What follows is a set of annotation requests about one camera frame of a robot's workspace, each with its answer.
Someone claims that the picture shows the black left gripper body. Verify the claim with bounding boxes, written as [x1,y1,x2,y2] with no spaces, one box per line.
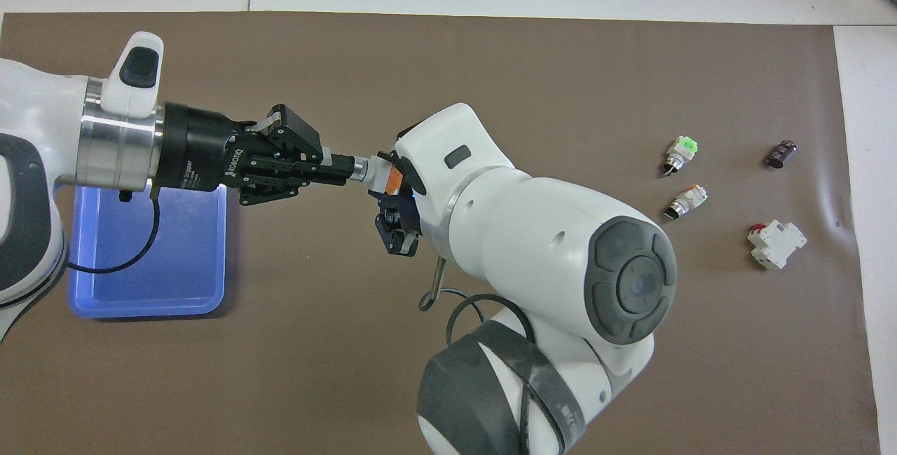
[151,102,261,194]

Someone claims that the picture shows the brown table mat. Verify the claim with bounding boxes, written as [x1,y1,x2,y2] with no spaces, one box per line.
[0,12,882,455]

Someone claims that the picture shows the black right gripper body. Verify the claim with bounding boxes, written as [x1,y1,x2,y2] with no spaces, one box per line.
[394,189,426,237]

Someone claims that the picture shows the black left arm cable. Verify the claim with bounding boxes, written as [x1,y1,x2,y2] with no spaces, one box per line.
[63,185,163,276]

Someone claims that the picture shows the green block selector switch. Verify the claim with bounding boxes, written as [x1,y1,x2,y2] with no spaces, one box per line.
[661,135,700,178]

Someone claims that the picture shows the small dark terminal block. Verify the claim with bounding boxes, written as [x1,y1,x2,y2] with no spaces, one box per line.
[766,140,798,169]

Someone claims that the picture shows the white red circuit breaker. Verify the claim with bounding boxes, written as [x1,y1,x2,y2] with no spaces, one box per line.
[747,220,808,271]

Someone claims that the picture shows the orange push button switch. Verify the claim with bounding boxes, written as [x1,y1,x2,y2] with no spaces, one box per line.
[326,150,405,196]

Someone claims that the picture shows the blue plastic tray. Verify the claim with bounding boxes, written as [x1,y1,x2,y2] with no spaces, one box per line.
[67,184,229,320]

